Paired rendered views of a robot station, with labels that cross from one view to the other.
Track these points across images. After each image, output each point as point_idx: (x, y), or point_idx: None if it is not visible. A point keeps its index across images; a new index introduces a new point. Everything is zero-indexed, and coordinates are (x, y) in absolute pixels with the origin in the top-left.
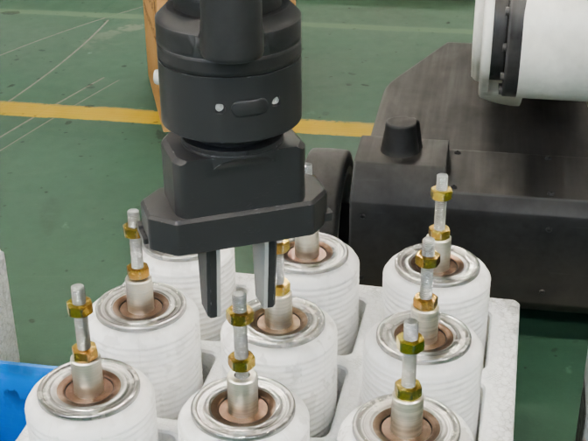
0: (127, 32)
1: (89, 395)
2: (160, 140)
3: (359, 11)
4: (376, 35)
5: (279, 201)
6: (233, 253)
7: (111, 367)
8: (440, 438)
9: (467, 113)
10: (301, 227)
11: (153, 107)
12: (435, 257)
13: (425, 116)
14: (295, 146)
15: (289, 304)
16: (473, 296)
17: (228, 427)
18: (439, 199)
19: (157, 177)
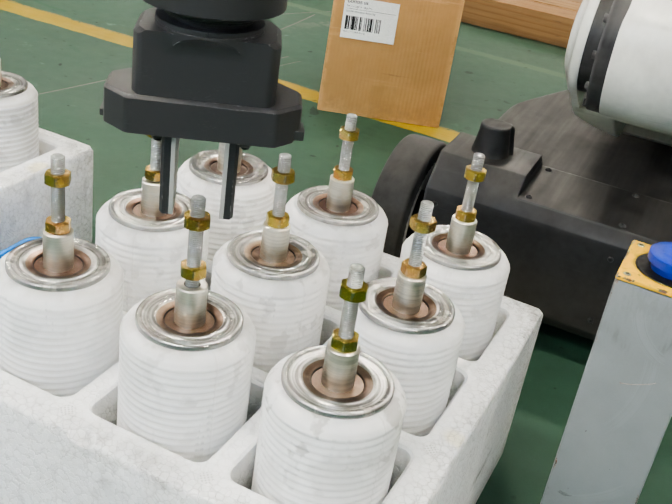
0: (325, 27)
1: (53, 269)
2: (311, 115)
3: (536, 55)
4: (543, 77)
5: (242, 101)
6: (272, 190)
7: (90, 251)
8: (365, 400)
9: (579, 143)
10: (261, 137)
11: (318, 88)
12: (429, 223)
13: (537, 136)
14: (266, 44)
15: (283, 239)
16: (481, 285)
17: (162, 331)
18: (470, 179)
19: (294, 143)
